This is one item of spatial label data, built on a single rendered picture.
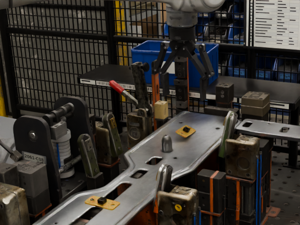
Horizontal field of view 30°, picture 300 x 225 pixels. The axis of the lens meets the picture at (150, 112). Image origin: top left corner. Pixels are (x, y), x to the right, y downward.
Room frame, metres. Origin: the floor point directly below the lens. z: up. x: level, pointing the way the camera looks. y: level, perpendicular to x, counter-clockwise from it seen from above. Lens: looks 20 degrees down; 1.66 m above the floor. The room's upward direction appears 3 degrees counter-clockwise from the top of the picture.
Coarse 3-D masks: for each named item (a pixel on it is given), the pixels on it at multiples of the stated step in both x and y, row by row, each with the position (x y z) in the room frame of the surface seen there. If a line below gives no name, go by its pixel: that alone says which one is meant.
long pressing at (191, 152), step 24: (192, 120) 1.72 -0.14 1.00; (216, 120) 1.71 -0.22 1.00; (144, 144) 1.54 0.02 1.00; (192, 144) 1.52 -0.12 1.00; (216, 144) 1.52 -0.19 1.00; (144, 168) 1.38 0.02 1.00; (192, 168) 1.37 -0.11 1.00; (96, 192) 1.25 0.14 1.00; (144, 192) 1.24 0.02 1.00; (48, 216) 1.14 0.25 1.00; (72, 216) 1.14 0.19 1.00; (96, 216) 1.14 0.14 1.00; (120, 216) 1.13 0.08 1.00
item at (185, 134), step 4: (180, 128) 1.61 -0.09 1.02; (184, 128) 1.59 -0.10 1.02; (188, 128) 1.60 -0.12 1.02; (192, 128) 1.63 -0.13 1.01; (176, 132) 1.57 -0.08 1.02; (180, 132) 1.58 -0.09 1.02; (184, 132) 1.59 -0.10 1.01; (188, 132) 1.59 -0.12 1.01; (192, 132) 1.60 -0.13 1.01; (184, 136) 1.56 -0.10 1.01
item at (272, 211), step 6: (264, 138) 1.61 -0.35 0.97; (270, 138) 1.61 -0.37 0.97; (270, 144) 1.61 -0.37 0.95; (270, 150) 1.62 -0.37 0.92; (270, 156) 1.63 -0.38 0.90; (270, 162) 1.63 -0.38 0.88; (270, 168) 1.63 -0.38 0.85; (270, 174) 1.63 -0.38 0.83; (270, 180) 1.64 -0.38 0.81; (270, 186) 1.64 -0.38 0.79; (270, 192) 1.64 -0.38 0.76; (270, 210) 1.62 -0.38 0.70; (276, 210) 1.62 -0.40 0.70; (270, 216) 1.59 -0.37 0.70; (276, 216) 1.59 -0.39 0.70
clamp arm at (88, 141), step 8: (80, 136) 1.38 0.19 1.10; (88, 136) 1.40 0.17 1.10; (80, 144) 1.37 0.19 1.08; (88, 144) 1.38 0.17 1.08; (80, 152) 1.38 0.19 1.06; (88, 152) 1.38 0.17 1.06; (88, 160) 1.37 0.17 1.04; (96, 160) 1.39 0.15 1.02; (88, 168) 1.36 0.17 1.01; (96, 168) 1.38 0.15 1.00
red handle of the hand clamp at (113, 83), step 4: (112, 80) 1.73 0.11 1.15; (112, 84) 1.72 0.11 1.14; (116, 84) 1.72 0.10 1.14; (116, 88) 1.71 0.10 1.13; (120, 88) 1.71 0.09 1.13; (120, 92) 1.70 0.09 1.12; (124, 92) 1.70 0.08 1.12; (124, 96) 1.70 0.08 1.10; (128, 96) 1.69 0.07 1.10; (132, 96) 1.70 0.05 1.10; (132, 100) 1.68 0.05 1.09; (136, 100) 1.69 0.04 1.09; (136, 104) 1.68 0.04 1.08
